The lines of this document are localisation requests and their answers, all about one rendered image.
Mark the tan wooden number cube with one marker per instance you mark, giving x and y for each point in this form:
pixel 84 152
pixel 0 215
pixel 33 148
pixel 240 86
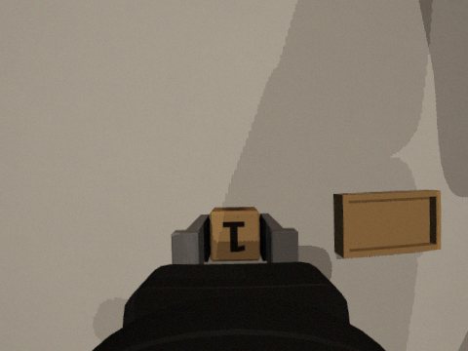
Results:
pixel 234 234

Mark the brown wooden tray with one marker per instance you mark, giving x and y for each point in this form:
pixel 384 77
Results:
pixel 389 222

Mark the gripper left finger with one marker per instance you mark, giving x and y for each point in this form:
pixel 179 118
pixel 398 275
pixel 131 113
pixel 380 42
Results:
pixel 193 245

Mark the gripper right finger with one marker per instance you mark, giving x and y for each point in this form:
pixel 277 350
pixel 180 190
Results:
pixel 277 244

